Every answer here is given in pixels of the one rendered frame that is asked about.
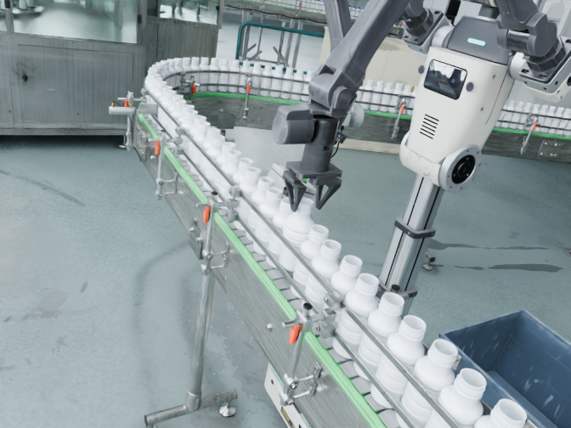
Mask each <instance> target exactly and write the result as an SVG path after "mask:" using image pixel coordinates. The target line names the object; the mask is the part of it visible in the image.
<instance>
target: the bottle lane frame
mask: <svg viewBox="0 0 571 428"><path fill-rule="evenodd" d="M142 127H143V128H144V132H145V133H146V143H147V145H148V146H149V148H146V154H145V160H144V158H143V157H142V155H141V156H140V159H141V161H142V162H143V164H144V166H145V168H146V169H147V171H148V172H149V174H150V175H151V177H152V178H153V180H154V181H155V184H156V185H157V183H156V179H157V178H158V166H159V155H155V143H149V142H148V139H149V138H158V134H156V132H155V131H154V129H153V127H151V126H150V124H149V123H148V122H147V121H146V120H145V119H142ZM174 172H176V173H177V182H173V183H165V185H164V186H163V190H162V192H163V193H168V192H172V191H173V184H174V183H175V184H176V194H174V193H173V194H164V197H165V199H166V200H167V203H168V204H169V205H170V206H171V208H172V210H173V212H174V213H175V215H176V216H177V218H178V220H179V221H180V222H181V224H182V225H183V227H184V229H185V231H186V232H187V234H188V235H189V229H190V224H191V223H192V222H195V223H196V225H197V226H198V228H199V229H200V231H201V232H202V238H203V243H202V251H201V256H202V257H203V259H204V256H203V255H202V252H203V250H205V245H206V231H207V222H208V221H207V222H203V215H204V210H203V208H199V209H196V208H195V204H201V203H207V199H208V198H207V197H206V196H205V195H204V192H202V191H201V190H200V188H199V186H197V185H196V183H195V181H194V180H193V179H192V178H191V176H190V175H189V174H188V173H187V172H186V171H185V170H184V167H183V166H181V164H180V162H178V160H177V158H175V156H174V155H173V154H172V152H171V151H170V149H169V148H168V147H167V146H166V147H165V151H164V165H163V180H164V181H169V180H173V179H174V175H173V174H174ZM223 217H224V216H221V215H220V214H219V213H218V212H216V213H215V220H214V227H213V234H212V248H211V251H212V253H215V252H222V251H224V250H225V243H226V240H227V241H228V242H229V253H228V254H227V253H225V254H222V255H217V256H214V257H213V259H211V267H216V266H221V265H223V256H224V255H225V256H226V257H227V258H228V261H227V267H222V268H218V269H213V270H212V273H213V275H214V276H215V278H216V279H217V281H218V282H219V284H220V285H221V287H222V288H223V291H224V292H225V294H226V295H227V297H228V298H229V300H230V301H231V303H232V304H233V306H234V307H235V310H236V311H237V313H238V314H239V315H240V317H241V319H242V320H243V322H244V323H245V325H246V327H247V328H248V329H249V331H250V332H251V334H252V336H253V338H254V339H255V341H256V342H257V344H258V345H259V347H260V348H261V350H262V351H263V354H264V355H265V357H266V358H267V359H268V361H269V363H270V364H271V366H272V367H273V369H274V371H275V373H276V374H277V375H278V376H279V378H280V380H281V382H282V383H283V385H284V384H285V383H284V381H283V376H284V375H285V374H286V373H287V370H288V367H289V362H290V359H291V353H292V349H293V346H294V344H290V343H289V337H290V333H291V328H287V329H282V328H281V323H282V322H285V321H289V320H293V319H295V317H296V313H297V311H296V310H295V309H294V308H293V307H292V305H291V304H290V301H293V300H290V301H288V300H286V298H285V297H284V296H283V294H282V293H281V291H282V290H279V289H278V288H277V286H276V285H275V284H274V280H272V279H271V278H270V277H269V276H268V275H267V274H266V272H267V271H268V270H266V271H265V270H263V269H262V267H261V266H260V265H259V262H257V261H256V260H255V258H254V257H253V256H252V254H253V253H250V252H249V250H248V249H247V248H246V245H243V243H242V242H241V241H240V238H241V237H237V235H236V234H235V233H234V230H232V229H231V228H230V226H229V225H228V224H229V222H225V221H224V219H223ZM275 280H277V279H275ZM319 337H320V335H314V333H313V332H312V331H310V332H307V333H306V334H305V337H304V341H303V344H302V350H301V354H300V358H299V361H298V365H297V371H296V374H295V376H296V377H297V378H298V379H300V378H302V377H306V376H309V375H313V370H314V364H315V362H318V364H319V365H320V367H321V371H320V374H319V378H318V379H316V378H314V381H315V383H316V384H317V386H316V389H315V392H314V395H313V396H312V394H309V395H307V396H304V397H299V398H297V399H295V401H294V402H295V404H296V405H297V407H298V408H299V410H300V411H301V413H302V415H303V417H304V418H305V420H306V421H307V422H308V424H309V426H310V427H311V428H387V427H386V426H385V424H384V423H383V422H382V420H381V419H380V418H379V414H380V413H381V412H383V411H384V410H382V411H374V410H373V409H372V407H371V406H370V405H369V404H368V403H367V402H366V400H365V397H366V396H367V395H369V394H370V393H366V394H360V392H359V391H358V390H357V388H356V387H355V386H354V384H353V383H352V381H353V380H354V379H356V378H357V377H354V378H348V377H347V376H346V375H345V373H344V372H343V371H342V369H341V368H340V365H341V364H343V363H336V361H335V360H334V359H333V358H332V356H331V355H330V354H329V350H331V349H333V348H330V349H325V348H324V347H323V345H322V344H321V343H320V341H319V340H318V338H319ZM309 382H310V380H306V381H304V382H301V383H299V385H298V386H297V389H295V392H294V395H296V394H299V393H302V392H305V391H308V386H309Z"/></svg>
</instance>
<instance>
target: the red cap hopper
mask: <svg viewBox="0 0 571 428"><path fill-rule="evenodd" d="M246 17H247V21H252V15H250V12H248V14H247V12H245V11H243V17H242V23H243V22H245V21H246ZM294 25H295V20H291V25H290V28H293V29H294ZM302 28H303V22H302V21H299V24H298V30H302ZM250 29H251V26H250V25H247V26H246V27H244V28H243V30H242V37H241V44H240V56H239V61H240V62H244V61H249V62H251V61H252V60H255V61H260V62H266V63H272V64H276V62H277V61H273V60H268V59H257V58H256V57H257V56H258V55H259V54H261V53H262V52H263V51H262V50H260V51H259V52H257V53H256V54H254V55H253V56H252V57H246V56H247V53H248V52H249V51H251V50H252V49H253V48H255V47H256V46H257V44H256V43H255V44H253V45H252V46H251V47H249V48H248V43H249V36H250ZM245 30H246V34H245ZM292 36H293V32H289V36H288V41H287V45H286V51H285V57H284V56H283V54H281V56H280V60H281V61H282V62H280V65H283V68H287V67H290V65H289V64H288V60H289V55H290V50H291V41H292ZM301 36H302V34H298V33H297V39H296V43H295V48H294V54H293V58H292V63H291V68H293V70H295V69H296V64H297V56H298V50H299V46H300V41H301ZM244 37H245V41H244ZM243 43H244V47H243ZM242 50H243V53H242ZM247 59H248V60H247Z"/></svg>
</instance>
